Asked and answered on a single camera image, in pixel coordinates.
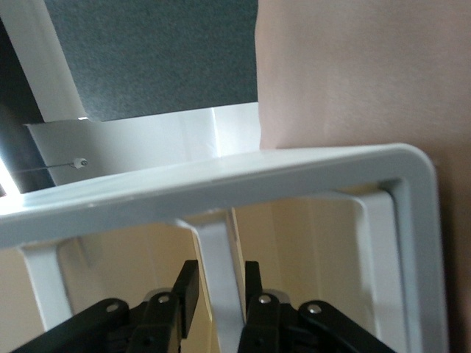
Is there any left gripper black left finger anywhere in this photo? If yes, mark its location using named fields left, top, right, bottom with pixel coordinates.
left=14, top=259, right=200, bottom=353

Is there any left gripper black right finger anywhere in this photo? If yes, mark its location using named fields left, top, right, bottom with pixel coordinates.
left=237, top=260, right=398, bottom=353

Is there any white plastic cabinet drawer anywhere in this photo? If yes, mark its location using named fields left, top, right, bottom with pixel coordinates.
left=231, top=190, right=402, bottom=353

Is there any white drawer cabinet shell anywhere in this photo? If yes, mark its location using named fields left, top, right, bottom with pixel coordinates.
left=0, top=102, right=452, bottom=353

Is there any large table cover sheet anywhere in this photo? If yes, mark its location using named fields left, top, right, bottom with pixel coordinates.
left=255, top=0, right=471, bottom=353

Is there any small white wire fitting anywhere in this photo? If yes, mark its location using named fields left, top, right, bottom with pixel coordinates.
left=14, top=157, right=89, bottom=174

